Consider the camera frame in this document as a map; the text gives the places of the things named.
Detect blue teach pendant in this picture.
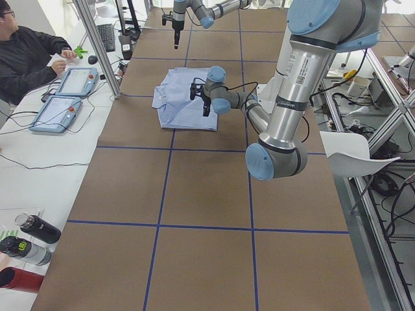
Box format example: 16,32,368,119
55,67,99,97
29,95,82,133

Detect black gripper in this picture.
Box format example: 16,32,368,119
161,12,184,49
190,82,211,117

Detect green plastic toy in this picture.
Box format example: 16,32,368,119
73,45,88,59

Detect light blue striped shirt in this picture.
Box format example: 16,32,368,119
152,67,218,132

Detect near blue teach pendant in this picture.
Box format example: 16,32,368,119
29,95,82,133

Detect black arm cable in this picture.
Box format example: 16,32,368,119
223,81,260,101

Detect blue tape line crosswise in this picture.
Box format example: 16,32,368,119
67,220,349,235

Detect black computer mouse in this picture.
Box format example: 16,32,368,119
88,55,98,65

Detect seated person in black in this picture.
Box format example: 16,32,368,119
1,1,77,106

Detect white plastic chair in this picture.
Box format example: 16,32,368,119
320,131,401,178

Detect grey black thermos bottle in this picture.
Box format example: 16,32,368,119
1,236,52,266

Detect aluminium frame post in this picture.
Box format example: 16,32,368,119
73,0,121,99

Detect black keyboard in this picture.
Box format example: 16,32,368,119
96,23,115,52

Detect far blue teach pendant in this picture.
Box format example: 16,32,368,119
55,67,99,97

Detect red bottle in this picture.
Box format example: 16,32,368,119
1,267,44,294

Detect black water bottle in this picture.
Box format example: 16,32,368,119
15,213,61,244

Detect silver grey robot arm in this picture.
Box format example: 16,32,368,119
161,0,252,49
190,1,383,180

